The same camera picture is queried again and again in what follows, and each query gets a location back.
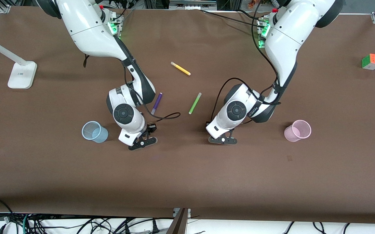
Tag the white desk lamp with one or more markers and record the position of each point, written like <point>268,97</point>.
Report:
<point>21,76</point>

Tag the translucent blue plastic cup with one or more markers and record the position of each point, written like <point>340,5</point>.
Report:
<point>101,136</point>

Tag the yellow marker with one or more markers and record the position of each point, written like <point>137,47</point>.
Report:
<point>180,68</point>

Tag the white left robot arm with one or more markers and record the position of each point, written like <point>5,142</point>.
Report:
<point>288,35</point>

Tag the grey equipment box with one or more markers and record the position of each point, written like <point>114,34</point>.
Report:
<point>190,4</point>

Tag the translucent pink plastic cup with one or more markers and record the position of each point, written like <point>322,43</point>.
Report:
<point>291,135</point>

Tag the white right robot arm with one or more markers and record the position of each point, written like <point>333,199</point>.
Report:
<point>86,29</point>

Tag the brown table cover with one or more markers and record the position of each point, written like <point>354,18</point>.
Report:
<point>187,169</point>

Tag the green marker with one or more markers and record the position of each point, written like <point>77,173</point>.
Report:
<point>194,104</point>

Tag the metal table frame post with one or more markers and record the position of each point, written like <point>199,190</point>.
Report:
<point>179,224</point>

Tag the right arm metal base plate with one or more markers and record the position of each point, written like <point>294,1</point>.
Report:
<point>119,24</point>

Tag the colourful puzzle cube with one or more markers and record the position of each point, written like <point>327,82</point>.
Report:
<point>374,60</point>

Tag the orange toy figure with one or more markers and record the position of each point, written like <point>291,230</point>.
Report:
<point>253,4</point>

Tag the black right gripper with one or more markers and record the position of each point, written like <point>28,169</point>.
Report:
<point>150,128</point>

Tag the black power plug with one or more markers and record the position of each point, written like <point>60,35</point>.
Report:
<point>155,227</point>

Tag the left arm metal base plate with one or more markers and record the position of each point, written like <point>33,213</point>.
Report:
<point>261,34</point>

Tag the purple marker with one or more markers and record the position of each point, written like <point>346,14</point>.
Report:
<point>157,102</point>

